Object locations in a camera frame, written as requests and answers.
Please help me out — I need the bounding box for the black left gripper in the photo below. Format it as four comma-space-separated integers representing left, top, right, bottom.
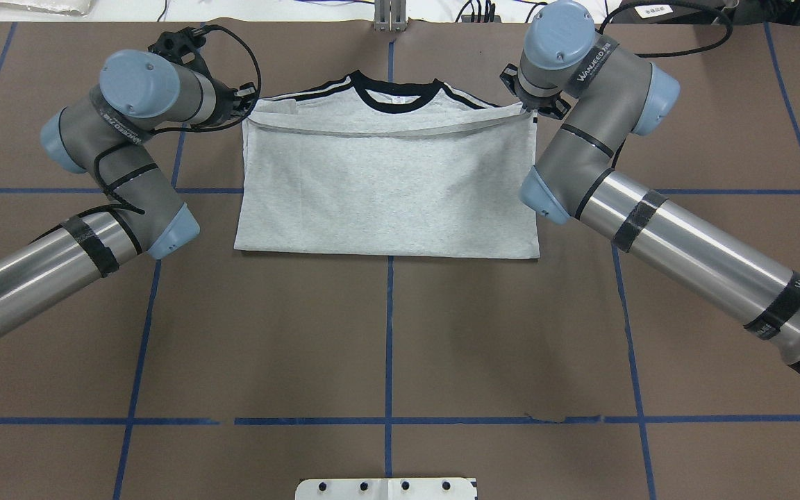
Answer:
212, 82, 258, 131

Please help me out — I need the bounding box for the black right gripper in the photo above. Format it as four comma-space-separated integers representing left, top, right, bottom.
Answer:
499, 64, 572, 120

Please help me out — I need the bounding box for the grey cartoon print t-shirt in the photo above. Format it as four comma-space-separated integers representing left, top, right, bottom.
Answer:
233, 71, 540, 260

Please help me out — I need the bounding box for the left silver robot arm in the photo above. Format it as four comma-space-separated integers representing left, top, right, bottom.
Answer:
0, 49, 263, 338

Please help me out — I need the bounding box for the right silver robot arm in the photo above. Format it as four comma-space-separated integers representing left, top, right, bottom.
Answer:
513, 1, 800, 374

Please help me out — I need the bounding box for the black box with label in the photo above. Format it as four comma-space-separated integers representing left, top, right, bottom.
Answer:
610, 1, 739, 24

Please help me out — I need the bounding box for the clear plastic bag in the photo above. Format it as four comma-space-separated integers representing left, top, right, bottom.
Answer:
0, 1, 96, 17

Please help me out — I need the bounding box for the aluminium frame post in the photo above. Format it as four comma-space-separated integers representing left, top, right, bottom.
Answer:
372, 0, 408, 33

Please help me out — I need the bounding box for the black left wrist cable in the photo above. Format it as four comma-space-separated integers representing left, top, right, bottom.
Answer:
91, 24, 263, 216

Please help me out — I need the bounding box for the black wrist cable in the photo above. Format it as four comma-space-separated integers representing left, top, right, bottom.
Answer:
91, 24, 263, 216
598, 0, 734, 59

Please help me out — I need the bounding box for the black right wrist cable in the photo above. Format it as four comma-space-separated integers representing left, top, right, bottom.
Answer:
598, 0, 734, 59

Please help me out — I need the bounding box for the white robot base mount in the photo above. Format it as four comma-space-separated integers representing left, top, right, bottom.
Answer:
294, 477, 478, 499

